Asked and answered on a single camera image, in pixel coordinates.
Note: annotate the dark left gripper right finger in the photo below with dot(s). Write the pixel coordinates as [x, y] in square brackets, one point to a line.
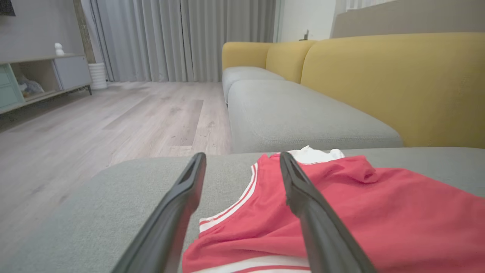
[318, 227]

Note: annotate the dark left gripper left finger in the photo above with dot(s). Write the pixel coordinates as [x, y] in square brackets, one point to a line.
[170, 220]

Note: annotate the red jersey with white sleeves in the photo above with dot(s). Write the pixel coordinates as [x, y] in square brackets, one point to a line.
[379, 220]

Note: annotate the wide yellow sofa backrest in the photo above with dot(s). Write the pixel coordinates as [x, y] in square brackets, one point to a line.
[398, 87]

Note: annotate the white ribbed floor vase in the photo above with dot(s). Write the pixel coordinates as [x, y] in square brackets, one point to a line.
[97, 76]

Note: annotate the small grey sofa seat cushion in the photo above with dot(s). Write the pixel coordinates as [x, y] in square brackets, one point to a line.
[246, 76]

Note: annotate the yellow sofa end backrest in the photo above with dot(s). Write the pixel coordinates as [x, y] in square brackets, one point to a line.
[242, 55]

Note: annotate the grey pleated curtain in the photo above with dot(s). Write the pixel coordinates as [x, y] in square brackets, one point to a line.
[182, 38]

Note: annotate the low wooden media cabinet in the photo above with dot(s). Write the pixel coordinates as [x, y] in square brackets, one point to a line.
[45, 79]

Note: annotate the grey plush toy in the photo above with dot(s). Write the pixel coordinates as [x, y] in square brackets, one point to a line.
[30, 86]

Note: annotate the small white figurine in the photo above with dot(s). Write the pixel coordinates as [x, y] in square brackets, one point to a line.
[59, 49]

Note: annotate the beige panel behind sofa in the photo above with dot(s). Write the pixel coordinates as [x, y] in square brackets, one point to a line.
[409, 19]

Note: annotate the small black wall device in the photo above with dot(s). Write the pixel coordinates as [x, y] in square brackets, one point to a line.
[305, 36]

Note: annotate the brown wooden post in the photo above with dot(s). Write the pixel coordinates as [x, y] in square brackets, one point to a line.
[84, 30]

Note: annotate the dark wall screen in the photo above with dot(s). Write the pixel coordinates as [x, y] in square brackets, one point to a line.
[7, 7]

